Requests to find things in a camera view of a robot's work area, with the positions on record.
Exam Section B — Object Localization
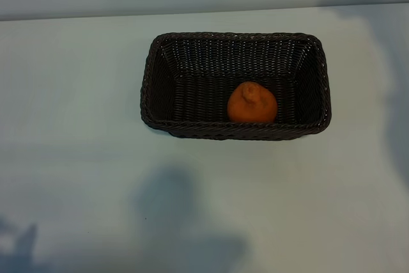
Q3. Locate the dark brown wicker basket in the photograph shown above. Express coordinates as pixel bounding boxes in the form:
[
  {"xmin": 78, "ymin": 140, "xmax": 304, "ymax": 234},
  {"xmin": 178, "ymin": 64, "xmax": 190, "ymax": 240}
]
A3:
[{"xmin": 140, "ymin": 32, "xmax": 333, "ymax": 142}]

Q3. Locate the orange citrus fruit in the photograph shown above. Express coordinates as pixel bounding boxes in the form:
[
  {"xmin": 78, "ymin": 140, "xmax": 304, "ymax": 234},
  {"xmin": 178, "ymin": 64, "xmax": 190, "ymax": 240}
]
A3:
[{"xmin": 227, "ymin": 81, "xmax": 278, "ymax": 124}]

